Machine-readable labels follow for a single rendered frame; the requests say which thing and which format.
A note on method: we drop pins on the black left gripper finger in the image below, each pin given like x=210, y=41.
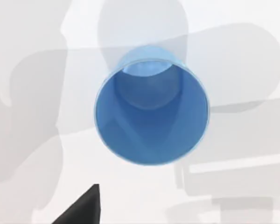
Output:
x=86, y=208

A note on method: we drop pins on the blue cup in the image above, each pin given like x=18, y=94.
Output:
x=151, y=126

